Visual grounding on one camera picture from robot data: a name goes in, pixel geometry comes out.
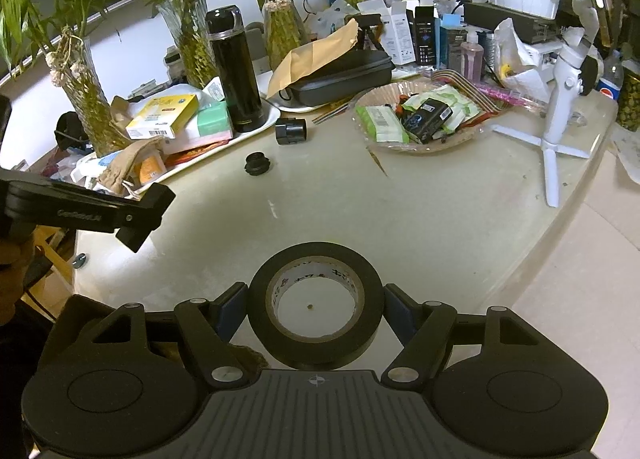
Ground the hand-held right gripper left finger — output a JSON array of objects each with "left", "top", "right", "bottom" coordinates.
[{"left": 90, "top": 281, "right": 256, "bottom": 387}]

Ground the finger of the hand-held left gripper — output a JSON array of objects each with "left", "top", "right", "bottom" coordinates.
[{"left": 115, "top": 182, "right": 177, "bottom": 254}]

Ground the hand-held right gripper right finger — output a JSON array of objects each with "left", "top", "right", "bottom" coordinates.
[{"left": 382, "top": 283, "right": 543, "bottom": 386}]

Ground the black tape roll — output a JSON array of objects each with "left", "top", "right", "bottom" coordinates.
[{"left": 246, "top": 241, "right": 385, "bottom": 370}]

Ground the person's left hand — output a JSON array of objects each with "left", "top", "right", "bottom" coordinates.
[{"left": 0, "top": 231, "right": 37, "bottom": 327}]

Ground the orange packet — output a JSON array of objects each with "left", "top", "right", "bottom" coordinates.
[{"left": 137, "top": 155, "right": 167, "bottom": 185}]

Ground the brown cloth pouch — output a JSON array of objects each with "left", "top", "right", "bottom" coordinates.
[{"left": 96, "top": 136, "right": 166, "bottom": 197}]

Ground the red booklet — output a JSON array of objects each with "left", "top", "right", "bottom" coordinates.
[{"left": 162, "top": 140, "right": 226, "bottom": 167}]

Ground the yellow and white box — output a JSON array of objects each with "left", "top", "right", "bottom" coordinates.
[{"left": 125, "top": 93, "right": 200, "bottom": 140}]

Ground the mint green box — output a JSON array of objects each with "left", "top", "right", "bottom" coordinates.
[{"left": 195, "top": 102, "right": 235, "bottom": 141}]

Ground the white tray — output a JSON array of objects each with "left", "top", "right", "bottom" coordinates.
[{"left": 75, "top": 102, "right": 282, "bottom": 195}]

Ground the black thermos bottle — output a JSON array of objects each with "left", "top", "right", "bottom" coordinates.
[{"left": 205, "top": 5, "right": 264, "bottom": 134}]

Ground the black cylinder part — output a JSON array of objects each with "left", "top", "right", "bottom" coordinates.
[{"left": 275, "top": 118, "right": 308, "bottom": 146}]

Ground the clear glass bowl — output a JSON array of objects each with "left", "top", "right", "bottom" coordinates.
[{"left": 349, "top": 80, "right": 513, "bottom": 156}]

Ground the green wrapped packet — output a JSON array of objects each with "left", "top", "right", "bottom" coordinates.
[{"left": 355, "top": 105, "right": 412, "bottom": 145}]

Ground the black snack packet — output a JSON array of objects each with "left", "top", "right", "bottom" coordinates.
[{"left": 401, "top": 100, "right": 453, "bottom": 144}]

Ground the brown paper envelope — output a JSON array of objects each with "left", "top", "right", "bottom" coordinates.
[{"left": 266, "top": 18, "right": 360, "bottom": 100}]

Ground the black zip case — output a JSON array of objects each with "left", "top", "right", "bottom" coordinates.
[{"left": 280, "top": 49, "right": 396, "bottom": 107}]

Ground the pink soap bottle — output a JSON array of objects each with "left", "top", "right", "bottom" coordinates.
[{"left": 459, "top": 30, "right": 486, "bottom": 82}]

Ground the white product box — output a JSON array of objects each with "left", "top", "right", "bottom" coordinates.
[{"left": 385, "top": 14, "right": 417, "bottom": 66}]

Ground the black product box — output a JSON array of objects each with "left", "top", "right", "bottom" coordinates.
[{"left": 411, "top": 6, "right": 441, "bottom": 66}]

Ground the white plastic bag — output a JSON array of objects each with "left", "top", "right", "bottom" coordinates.
[{"left": 492, "top": 18, "right": 551, "bottom": 90}]

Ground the white gimbal tripod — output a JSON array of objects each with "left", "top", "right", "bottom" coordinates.
[{"left": 487, "top": 0, "right": 608, "bottom": 208}]

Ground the cola bottle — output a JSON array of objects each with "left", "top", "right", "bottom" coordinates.
[{"left": 597, "top": 49, "right": 626, "bottom": 102}]

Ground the black flanged ring part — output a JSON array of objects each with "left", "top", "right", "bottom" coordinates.
[{"left": 244, "top": 152, "right": 273, "bottom": 177}]

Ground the small camera on tripod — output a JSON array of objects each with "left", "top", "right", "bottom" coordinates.
[{"left": 345, "top": 13, "right": 386, "bottom": 52}]

